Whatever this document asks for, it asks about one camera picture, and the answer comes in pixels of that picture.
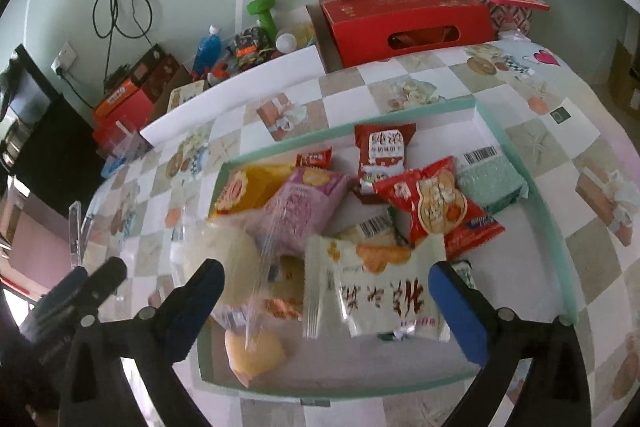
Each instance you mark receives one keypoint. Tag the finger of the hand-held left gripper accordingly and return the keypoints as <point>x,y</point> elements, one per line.
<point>57,297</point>
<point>105,282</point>

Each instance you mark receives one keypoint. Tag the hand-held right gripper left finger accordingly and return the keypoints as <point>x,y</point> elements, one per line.
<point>195,307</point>

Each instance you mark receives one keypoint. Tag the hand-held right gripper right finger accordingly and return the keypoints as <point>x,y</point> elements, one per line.
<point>460,312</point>

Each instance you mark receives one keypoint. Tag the green white biscuit packet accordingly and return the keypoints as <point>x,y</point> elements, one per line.
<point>462,272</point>

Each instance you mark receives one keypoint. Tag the clear-wrapped white jelly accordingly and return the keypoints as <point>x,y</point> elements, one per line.
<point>220,257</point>

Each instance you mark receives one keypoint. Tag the white orange-print cake packet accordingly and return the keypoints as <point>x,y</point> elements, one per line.
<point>375,292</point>

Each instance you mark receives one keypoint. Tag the tan cracker packet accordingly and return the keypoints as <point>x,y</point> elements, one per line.
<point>282,307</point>

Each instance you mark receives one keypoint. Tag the red paw-print snack packet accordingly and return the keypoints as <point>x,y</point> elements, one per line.
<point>440,207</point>

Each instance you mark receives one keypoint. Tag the teal cardboard tray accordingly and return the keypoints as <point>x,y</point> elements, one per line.
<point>545,227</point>

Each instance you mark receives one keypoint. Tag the clear green-edged pastry packet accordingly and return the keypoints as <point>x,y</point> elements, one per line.
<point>375,224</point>

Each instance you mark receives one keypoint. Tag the yellow snack packet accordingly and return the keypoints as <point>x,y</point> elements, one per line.
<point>245,189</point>

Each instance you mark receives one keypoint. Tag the silver green snack packet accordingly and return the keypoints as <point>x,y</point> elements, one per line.
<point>492,182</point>

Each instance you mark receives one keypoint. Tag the pink snack packet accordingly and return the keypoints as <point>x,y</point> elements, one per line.
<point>305,207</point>

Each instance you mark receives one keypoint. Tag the red cartoon biscuit packet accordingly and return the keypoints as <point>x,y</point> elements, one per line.
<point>382,152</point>

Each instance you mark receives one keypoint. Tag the small red candy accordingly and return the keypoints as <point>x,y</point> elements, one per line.
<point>314,158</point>

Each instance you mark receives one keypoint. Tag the clear phone stand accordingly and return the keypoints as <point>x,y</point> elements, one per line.
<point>75,232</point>

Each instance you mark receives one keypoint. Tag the blue tissue pack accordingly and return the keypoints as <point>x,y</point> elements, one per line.
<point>115,167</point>

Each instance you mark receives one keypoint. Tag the clear plastic box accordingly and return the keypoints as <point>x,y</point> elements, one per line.
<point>125,139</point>

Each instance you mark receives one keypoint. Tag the black cabinet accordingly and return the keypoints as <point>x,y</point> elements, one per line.
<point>55,147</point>

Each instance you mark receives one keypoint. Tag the red cardboard box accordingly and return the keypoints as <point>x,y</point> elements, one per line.
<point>125,122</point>

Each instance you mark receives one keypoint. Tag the steel kettle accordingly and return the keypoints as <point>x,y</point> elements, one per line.
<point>15,139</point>

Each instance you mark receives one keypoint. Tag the orange box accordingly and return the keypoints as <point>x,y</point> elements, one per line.
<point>115,97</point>

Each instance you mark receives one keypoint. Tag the white card box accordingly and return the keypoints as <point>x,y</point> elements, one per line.
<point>185,96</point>

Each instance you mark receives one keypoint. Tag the black power adapter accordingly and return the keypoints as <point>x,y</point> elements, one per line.
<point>117,76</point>

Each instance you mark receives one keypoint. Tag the white board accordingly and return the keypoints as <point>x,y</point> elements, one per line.
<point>235,97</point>

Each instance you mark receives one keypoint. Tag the brown box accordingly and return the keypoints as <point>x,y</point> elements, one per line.
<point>160,74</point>

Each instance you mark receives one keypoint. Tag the blue bottle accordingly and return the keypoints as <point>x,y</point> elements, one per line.
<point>207,49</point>

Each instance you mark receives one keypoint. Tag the colourful toy pile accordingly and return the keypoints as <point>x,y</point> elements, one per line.
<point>247,49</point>

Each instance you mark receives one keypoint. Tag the clear bottle white cap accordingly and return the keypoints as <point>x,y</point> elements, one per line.
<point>286,42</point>

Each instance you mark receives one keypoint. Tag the red gift box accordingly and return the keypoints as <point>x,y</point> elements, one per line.
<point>405,22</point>

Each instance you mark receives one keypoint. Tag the green dumbbell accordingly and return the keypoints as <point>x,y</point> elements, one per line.
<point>262,14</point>

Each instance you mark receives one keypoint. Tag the wall socket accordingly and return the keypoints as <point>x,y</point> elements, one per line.
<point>64,59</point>

